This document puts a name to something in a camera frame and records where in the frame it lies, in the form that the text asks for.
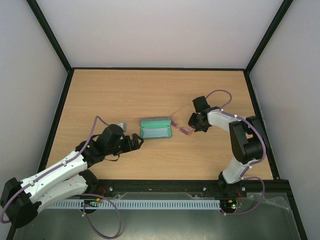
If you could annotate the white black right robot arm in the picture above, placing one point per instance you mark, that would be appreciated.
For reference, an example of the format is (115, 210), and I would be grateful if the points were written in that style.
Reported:
(247, 139)

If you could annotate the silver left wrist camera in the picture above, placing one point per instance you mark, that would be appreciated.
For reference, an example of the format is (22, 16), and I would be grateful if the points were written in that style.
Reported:
(123, 125)

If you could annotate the black frame post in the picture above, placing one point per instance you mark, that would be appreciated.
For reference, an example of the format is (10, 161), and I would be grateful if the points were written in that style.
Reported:
(278, 17)
(39, 15)

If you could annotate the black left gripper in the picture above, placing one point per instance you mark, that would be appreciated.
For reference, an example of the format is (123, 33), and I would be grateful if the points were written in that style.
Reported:
(129, 147)

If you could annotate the black back frame rail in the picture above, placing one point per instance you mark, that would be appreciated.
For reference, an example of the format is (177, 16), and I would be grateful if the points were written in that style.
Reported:
(160, 68)

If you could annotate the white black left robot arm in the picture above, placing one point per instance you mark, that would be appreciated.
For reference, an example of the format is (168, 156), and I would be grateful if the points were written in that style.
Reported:
(23, 200)

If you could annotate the grey metal front tray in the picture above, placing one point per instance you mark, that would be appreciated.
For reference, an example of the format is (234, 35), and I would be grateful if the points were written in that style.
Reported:
(255, 217)

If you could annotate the grey-green glasses case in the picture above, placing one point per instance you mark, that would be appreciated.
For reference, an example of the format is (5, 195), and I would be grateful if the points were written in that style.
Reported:
(156, 122)

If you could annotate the pink sunglasses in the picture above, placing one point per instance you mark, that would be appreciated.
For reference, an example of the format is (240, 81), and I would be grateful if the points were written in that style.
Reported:
(180, 118)

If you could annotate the black left frame rail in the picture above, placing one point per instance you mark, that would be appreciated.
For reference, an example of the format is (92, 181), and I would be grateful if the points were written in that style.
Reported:
(55, 123)

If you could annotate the light blue cleaning cloth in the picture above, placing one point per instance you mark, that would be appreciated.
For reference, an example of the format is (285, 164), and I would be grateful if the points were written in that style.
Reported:
(153, 133)

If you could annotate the white slotted cable duct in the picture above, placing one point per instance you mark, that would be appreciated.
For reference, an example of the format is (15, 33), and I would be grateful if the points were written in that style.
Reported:
(126, 204)

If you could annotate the black back left frame post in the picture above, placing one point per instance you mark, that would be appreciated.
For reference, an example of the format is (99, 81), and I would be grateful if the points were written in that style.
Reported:
(39, 15)

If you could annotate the black front frame rail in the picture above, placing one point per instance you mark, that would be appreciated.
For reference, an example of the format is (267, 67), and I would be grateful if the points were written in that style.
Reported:
(160, 186)

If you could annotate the black back right frame post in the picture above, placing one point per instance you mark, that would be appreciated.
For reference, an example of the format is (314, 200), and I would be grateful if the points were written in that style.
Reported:
(278, 17)

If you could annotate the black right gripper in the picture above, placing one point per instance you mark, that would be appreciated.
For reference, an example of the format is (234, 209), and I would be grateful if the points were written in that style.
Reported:
(197, 122)

